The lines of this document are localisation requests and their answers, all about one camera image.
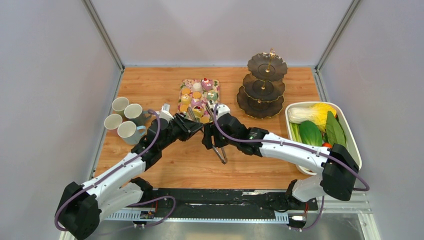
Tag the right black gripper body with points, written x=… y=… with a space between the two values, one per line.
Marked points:
x=218 y=141

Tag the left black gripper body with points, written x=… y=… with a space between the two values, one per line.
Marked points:
x=176 y=131

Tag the three-tier dark cake stand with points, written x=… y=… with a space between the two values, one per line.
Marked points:
x=261 y=93

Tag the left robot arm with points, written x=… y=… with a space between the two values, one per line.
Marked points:
x=83 y=206

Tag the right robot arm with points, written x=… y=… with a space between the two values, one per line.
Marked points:
x=335 y=169

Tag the purple cake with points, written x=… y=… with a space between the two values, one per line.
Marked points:
x=196 y=102

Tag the yellow cupcake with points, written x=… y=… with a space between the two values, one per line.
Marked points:
x=186 y=99

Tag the floral rectangular tray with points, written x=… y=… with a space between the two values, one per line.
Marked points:
x=200 y=113

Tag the green round cake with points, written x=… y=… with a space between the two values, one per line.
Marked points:
x=212 y=96

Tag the white round cake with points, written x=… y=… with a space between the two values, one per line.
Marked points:
x=197 y=87

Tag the cream mug far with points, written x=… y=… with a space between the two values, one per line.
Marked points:
x=119 y=105

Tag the cream mug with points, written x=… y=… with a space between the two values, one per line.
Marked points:
x=112 y=123
x=119 y=105

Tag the cream mug left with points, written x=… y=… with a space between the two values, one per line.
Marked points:
x=112 y=123

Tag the green bok choy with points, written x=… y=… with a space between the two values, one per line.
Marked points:
x=310 y=134

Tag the napa cabbage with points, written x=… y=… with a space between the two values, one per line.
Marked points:
x=316 y=114

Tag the orange carrot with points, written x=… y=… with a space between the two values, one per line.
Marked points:
x=327 y=145

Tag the long dark green leaf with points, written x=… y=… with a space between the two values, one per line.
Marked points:
x=334 y=131

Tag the white oval vegetable basin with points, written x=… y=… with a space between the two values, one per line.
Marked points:
x=293 y=129

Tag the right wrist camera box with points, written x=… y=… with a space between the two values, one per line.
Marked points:
x=220 y=110

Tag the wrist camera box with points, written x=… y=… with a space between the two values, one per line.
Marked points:
x=220 y=110
x=165 y=113

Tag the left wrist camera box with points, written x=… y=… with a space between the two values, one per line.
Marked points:
x=165 y=113

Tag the light blue handled mug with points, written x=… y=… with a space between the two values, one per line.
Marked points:
x=130 y=132

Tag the grey handled mug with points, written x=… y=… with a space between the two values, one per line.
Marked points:
x=134 y=112

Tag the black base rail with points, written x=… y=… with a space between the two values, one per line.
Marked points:
x=201 y=203

